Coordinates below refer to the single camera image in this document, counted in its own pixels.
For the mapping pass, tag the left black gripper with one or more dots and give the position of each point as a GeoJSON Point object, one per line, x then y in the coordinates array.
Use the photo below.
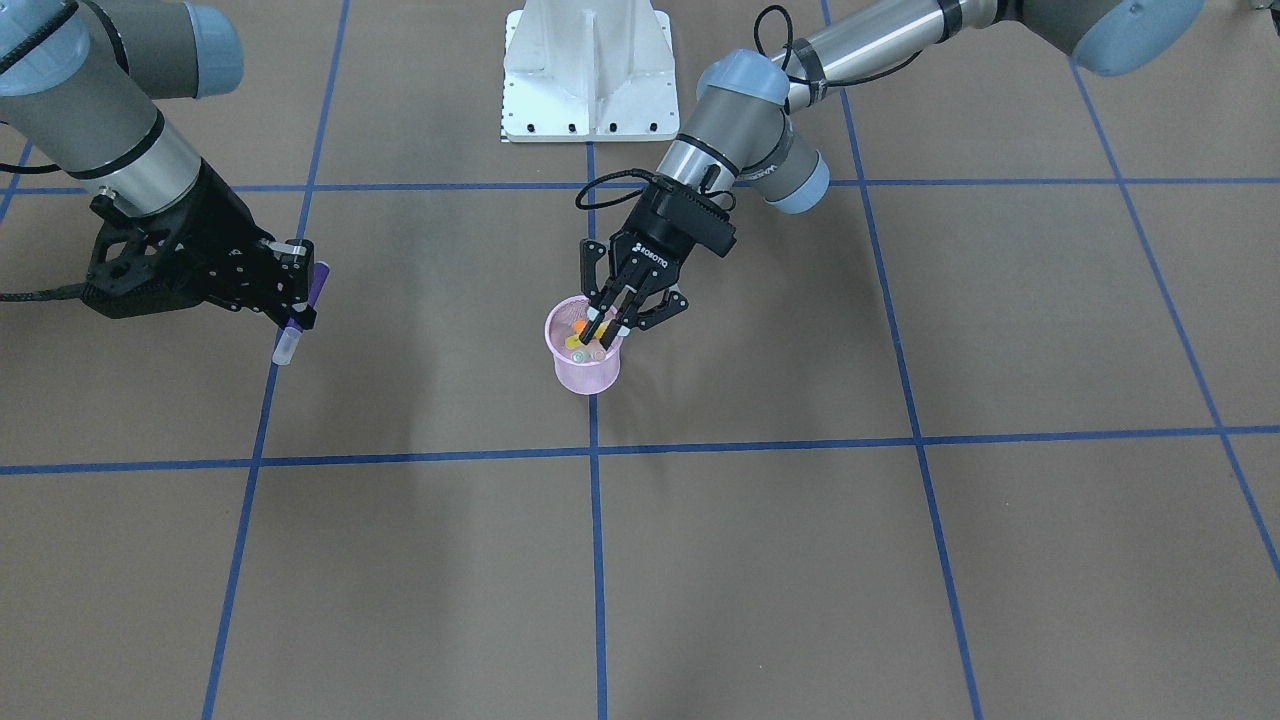
{"type": "Point", "coordinates": [655, 243]}

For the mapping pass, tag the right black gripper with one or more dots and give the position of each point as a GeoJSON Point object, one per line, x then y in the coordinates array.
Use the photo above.
{"type": "Point", "coordinates": [222, 232]}

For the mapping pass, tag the yellow highlighter pen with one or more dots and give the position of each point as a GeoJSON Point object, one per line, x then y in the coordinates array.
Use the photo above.
{"type": "Point", "coordinates": [573, 343]}

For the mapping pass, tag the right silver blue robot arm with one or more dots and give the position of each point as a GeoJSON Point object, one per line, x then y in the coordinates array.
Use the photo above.
{"type": "Point", "coordinates": [81, 80]}

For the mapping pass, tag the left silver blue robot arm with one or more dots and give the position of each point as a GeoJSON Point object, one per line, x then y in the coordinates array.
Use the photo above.
{"type": "Point", "coordinates": [742, 130]}

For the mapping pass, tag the pink mesh pen holder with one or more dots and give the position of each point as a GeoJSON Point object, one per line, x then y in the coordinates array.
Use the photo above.
{"type": "Point", "coordinates": [584, 368]}

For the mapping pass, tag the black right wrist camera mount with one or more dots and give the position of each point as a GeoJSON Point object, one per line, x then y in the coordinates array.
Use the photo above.
{"type": "Point", "coordinates": [157, 264]}

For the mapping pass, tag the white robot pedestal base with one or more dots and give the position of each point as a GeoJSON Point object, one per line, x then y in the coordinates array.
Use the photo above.
{"type": "Point", "coordinates": [589, 71]}

